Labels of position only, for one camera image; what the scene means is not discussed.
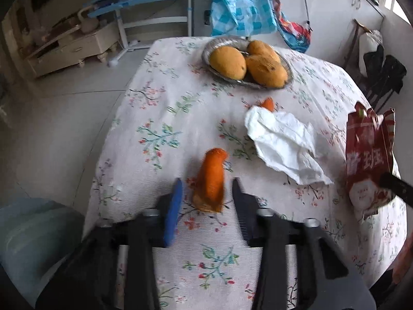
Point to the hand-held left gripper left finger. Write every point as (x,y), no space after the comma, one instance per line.
(172,213)

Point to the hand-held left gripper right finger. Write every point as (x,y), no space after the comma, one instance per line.
(243,213)

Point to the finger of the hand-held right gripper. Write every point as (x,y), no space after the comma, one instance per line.
(398,187)

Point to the red snack packet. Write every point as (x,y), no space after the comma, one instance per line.
(367,161)

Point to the short carrot piece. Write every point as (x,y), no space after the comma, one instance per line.
(211,180)

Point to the white plastic bag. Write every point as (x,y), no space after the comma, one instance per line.
(284,142)

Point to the small carrot piece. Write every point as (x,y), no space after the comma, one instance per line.
(267,104)

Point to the floral tablecloth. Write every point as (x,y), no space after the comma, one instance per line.
(167,155)

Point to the black folding chair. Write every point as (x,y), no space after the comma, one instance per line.
(390,71)

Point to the pale blue seat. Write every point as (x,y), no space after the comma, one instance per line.
(35,232)

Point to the long yellow mango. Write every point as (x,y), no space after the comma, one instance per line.
(266,71)
(261,49)

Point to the white sack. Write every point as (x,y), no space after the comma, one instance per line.
(367,43)

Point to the round yellow mango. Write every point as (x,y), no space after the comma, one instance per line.
(227,63)

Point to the dark wooden chair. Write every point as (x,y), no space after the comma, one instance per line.
(356,30)

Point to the oval metal fruit tray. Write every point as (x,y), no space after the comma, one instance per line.
(219,42)

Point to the white cabinet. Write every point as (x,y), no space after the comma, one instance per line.
(338,16)

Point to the colourful printed bag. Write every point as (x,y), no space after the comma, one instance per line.
(295,35)

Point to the cream television cabinet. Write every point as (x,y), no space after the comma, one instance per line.
(80,48)

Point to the blue checkered plastic bag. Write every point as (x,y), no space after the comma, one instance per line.
(238,9)

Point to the beige kettlebell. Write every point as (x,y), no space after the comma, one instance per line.
(88,24)

